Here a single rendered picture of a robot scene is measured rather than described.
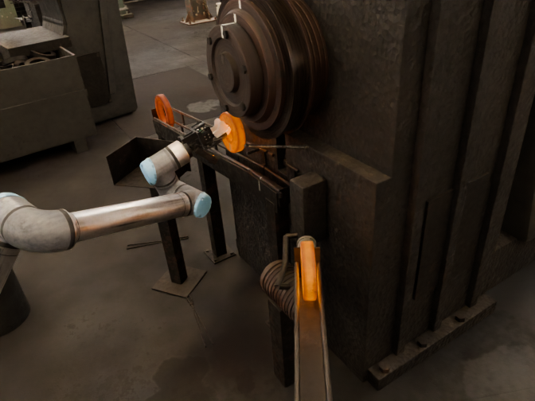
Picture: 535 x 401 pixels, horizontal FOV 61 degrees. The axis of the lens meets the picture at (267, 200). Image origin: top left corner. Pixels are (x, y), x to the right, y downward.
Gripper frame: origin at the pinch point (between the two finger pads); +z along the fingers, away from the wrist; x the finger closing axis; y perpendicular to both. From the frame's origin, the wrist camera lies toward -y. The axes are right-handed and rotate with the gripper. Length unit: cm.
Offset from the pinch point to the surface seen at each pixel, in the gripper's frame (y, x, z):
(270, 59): 32.4, -36.7, 5.9
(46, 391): -56, 0, -112
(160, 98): -11, 86, -1
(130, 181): -14, 32, -40
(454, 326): -90, -72, 30
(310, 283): -6, -77, -23
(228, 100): 18.8, -18.0, -3.3
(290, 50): 34, -42, 10
